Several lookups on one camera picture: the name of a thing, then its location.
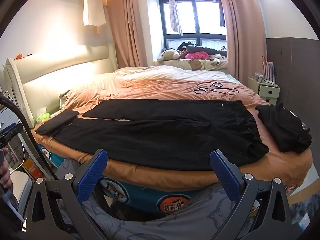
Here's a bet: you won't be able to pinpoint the black clothes pile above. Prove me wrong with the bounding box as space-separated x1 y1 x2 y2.
255 102 313 153

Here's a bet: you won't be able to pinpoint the beige pillow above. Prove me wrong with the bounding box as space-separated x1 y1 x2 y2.
59 89 75 103

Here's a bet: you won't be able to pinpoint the folded black cloth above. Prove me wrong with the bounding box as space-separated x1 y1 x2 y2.
35 110 80 135

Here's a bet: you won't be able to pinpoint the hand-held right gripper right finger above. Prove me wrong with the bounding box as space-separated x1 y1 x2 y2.
209 149 300 240

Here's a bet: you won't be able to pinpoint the black earphone cable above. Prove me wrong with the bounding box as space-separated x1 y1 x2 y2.
197 82 239 96

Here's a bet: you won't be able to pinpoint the floral hanging garment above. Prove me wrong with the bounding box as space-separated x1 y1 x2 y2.
169 0 184 37

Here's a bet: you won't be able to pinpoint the teal bear print bed sheet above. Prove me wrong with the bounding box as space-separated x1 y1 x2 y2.
37 145 298 215

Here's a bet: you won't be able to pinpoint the white hanging shirt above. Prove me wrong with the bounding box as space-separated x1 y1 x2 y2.
83 0 107 27

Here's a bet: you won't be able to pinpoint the red white rack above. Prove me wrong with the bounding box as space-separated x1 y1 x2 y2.
261 55 275 83

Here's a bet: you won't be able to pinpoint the pink cloth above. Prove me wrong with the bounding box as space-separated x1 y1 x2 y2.
185 51 209 60

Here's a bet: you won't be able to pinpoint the white box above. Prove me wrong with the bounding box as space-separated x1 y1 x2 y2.
10 172 33 205

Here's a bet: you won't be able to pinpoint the black pants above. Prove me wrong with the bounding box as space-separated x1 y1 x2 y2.
51 99 270 168

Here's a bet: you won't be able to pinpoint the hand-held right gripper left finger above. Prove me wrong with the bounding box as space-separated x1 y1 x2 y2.
25 149 108 240

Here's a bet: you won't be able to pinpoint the black plush toy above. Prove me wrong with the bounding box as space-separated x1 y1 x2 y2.
177 41 199 52

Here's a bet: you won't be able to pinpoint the black framed window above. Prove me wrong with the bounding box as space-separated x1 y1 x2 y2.
157 0 228 53

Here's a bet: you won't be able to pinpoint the orange box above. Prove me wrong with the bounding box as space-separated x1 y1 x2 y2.
24 159 44 180

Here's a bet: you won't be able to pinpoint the beige teddy bear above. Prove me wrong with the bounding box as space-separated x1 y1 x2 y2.
157 48 182 62

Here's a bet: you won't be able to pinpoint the plush toys pile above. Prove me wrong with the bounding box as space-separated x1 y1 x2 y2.
153 58 228 71

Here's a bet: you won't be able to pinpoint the white nightstand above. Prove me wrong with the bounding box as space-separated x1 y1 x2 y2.
247 77 280 105

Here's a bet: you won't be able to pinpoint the person's left hand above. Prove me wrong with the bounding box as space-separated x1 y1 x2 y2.
0 148 12 188

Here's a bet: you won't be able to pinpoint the pink curtain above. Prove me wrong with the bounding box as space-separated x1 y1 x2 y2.
106 0 148 69
215 0 267 85

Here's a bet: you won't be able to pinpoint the dark hanging garment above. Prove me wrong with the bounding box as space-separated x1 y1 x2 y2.
218 0 225 27

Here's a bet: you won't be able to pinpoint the cream bed headboard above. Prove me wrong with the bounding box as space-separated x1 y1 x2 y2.
4 44 118 128

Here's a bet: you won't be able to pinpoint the orange blanket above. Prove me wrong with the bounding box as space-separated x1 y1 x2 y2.
31 66 313 188

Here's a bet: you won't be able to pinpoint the person's legs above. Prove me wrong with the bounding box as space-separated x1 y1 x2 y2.
57 159 300 240

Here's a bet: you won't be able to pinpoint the green tissue pack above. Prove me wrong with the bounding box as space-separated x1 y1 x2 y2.
36 107 52 124

